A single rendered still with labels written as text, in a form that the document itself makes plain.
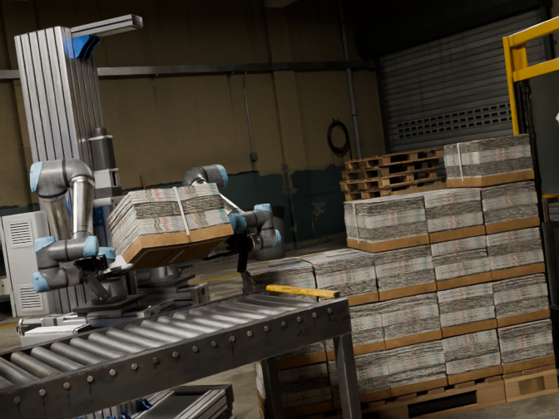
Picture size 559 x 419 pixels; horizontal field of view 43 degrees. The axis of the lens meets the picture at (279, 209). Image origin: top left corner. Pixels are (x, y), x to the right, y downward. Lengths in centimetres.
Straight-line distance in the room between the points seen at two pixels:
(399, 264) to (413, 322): 28
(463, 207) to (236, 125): 771
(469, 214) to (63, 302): 194
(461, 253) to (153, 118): 733
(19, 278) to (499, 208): 228
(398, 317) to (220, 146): 762
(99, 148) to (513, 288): 208
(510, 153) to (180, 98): 745
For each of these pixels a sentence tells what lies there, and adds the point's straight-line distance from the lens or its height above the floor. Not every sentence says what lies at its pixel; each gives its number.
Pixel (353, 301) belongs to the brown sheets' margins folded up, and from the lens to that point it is 332.
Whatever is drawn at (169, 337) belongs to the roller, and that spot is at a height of 80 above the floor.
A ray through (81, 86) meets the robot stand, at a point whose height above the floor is 177.
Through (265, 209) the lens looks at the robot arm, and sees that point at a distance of 304.
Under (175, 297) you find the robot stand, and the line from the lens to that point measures 345.
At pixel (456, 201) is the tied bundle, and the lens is 348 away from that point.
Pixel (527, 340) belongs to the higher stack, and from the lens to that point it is 374.
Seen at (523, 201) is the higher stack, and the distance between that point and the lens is 365.
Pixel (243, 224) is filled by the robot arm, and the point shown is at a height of 107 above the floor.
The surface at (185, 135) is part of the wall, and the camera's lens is 1048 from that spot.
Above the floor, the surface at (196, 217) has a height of 114.
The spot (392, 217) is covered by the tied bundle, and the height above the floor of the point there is 98.
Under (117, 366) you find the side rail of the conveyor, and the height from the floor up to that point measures 79.
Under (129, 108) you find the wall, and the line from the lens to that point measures 1017.
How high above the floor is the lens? 127
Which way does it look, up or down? 3 degrees down
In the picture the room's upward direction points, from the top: 8 degrees counter-clockwise
